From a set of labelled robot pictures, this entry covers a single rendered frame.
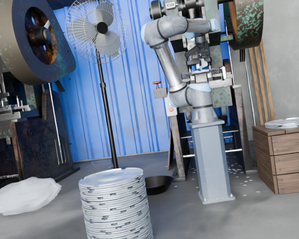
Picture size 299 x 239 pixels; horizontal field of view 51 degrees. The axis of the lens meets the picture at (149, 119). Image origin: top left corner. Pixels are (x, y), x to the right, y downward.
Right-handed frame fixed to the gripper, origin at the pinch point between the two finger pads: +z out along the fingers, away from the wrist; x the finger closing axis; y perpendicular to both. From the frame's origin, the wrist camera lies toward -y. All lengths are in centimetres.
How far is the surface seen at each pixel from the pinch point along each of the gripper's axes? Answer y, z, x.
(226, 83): 17.8, 16.6, 5.3
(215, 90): 8.5, 16.4, -4.1
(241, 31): 31.8, -19.7, 9.6
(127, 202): -41, 6, -122
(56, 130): -147, 57, 48
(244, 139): 23, 48, -26
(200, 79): -1.1, 10.4, 5.6
